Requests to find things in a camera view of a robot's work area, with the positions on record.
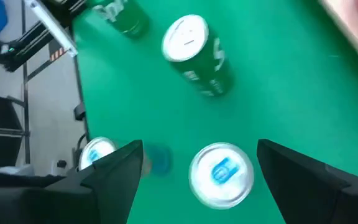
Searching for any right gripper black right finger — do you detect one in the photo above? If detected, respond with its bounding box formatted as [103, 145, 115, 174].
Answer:
[256, 138, 358, 224]

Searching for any silver metal bracket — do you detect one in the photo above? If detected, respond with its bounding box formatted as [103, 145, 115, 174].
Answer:
[23, 0, 79, 58]

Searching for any green table mat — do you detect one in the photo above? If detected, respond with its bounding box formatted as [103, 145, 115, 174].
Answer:
[71, 0, 358, 224]

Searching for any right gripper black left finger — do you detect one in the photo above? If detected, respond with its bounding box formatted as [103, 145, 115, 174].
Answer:
[0, 139, 145, 224]

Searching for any green Sprite soda can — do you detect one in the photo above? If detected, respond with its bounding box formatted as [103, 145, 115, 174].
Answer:
[161, 14, 234, 98]
[87, 0, 151, 40]

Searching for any wooden shelf black wire frame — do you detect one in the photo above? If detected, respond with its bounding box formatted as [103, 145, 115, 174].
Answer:
[318, 0, 358, 78]

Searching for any small black edge mount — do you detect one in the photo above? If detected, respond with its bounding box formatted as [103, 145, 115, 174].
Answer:
[74, 103, 86, 121]

